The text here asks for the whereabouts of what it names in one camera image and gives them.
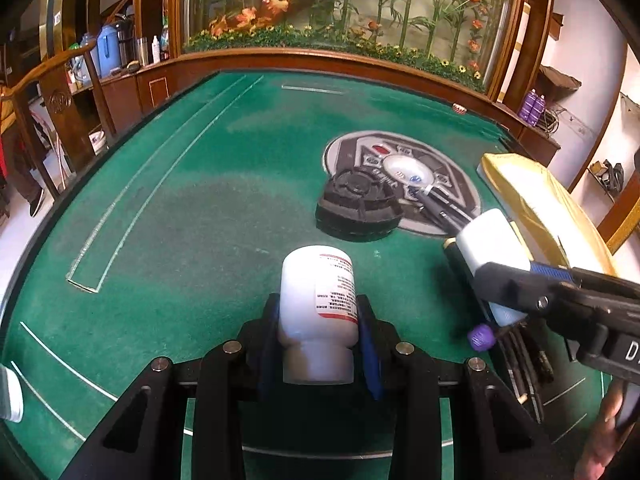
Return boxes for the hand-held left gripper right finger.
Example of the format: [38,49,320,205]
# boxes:
[356,294,576,480]

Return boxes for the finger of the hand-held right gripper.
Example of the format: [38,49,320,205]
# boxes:
[529,262,577,284]
[474,259,567,318]

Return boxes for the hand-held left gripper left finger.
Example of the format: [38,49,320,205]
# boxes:
[60,292,281,480]

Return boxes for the white rectangular bottle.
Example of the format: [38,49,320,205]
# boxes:
[456,208,532,326]

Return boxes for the white round plastic bottle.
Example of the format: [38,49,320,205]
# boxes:
[276,244,362,386]

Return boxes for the yellow-rimmed white tray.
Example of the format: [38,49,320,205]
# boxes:
[477,152,618,277]

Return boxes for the black round lid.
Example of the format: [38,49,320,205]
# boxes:
[315,167,403,242]

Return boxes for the person's right hand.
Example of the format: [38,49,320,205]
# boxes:
[575,385,640,480]

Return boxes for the small purple capped item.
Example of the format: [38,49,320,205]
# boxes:
[467,325,496,352]

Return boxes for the bundle of black sticks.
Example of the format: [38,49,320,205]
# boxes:
[492,322,553,423]

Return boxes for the black item on shelf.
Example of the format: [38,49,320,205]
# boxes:
[590,160,625,196]

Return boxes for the brown woven basket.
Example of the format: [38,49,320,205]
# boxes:
[537,65,582,92]

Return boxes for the round table control panel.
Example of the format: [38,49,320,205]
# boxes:
[322,130,483,237]

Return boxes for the white container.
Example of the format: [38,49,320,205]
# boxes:
[0,365,25,423]

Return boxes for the wooden chair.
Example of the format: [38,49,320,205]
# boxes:
[7,40,118,198]

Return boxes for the artificial plant display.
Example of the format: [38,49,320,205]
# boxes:
[182,0,516,93]

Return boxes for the blue thermos jug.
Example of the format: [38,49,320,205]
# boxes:
[95,25,123,78]

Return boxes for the dark metal thermos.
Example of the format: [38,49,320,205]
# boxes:
[117,17,136,68]

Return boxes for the pale blue jug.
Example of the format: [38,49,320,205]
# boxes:
[75,32,98,86]

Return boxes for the coiled dark cables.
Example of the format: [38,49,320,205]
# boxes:
[542,105,563,136]

